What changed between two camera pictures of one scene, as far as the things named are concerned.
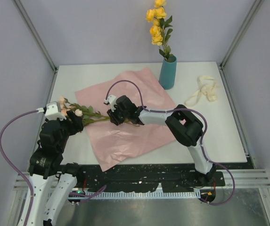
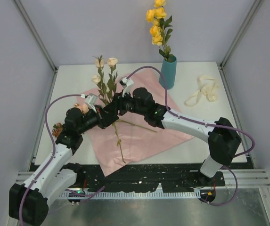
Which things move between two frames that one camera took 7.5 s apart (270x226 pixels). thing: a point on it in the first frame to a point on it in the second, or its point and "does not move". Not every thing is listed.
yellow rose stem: [160, 31] does not move
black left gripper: [77, 123] to [104, 119]
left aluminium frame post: [39, 40] does not move
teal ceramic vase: [167, 78] does not move
